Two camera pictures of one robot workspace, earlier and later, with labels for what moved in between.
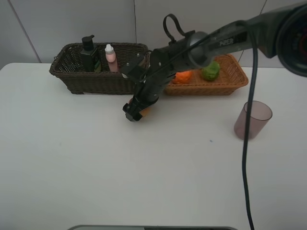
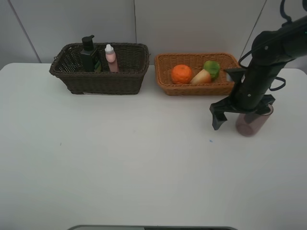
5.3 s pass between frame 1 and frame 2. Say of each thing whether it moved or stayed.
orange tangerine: stayed
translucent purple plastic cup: stayed
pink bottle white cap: stayed
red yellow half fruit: moved
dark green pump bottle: stayed
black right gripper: moved
